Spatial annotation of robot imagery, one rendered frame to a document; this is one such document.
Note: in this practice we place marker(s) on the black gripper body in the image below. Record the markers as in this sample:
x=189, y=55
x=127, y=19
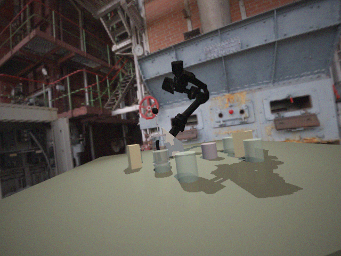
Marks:
x=179, y=86

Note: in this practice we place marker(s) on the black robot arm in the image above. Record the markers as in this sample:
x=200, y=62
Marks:
x=185, y=76

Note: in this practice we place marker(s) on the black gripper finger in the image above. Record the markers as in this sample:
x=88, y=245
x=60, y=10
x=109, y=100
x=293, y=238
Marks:
x=192, y=93
x=169, y=86

